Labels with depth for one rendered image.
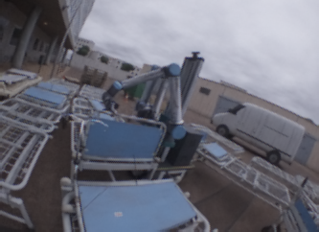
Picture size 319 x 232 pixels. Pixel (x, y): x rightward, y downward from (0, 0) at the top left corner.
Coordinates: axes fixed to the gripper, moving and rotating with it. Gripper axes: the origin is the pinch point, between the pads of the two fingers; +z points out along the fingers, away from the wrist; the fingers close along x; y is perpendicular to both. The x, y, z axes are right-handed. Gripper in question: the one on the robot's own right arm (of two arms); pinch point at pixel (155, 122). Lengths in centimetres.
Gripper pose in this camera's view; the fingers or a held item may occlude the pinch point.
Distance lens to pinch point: 126.4
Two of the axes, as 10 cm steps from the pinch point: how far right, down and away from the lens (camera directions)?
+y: 7.7, 2.0, 6.1
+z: 4.7, 4.8, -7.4
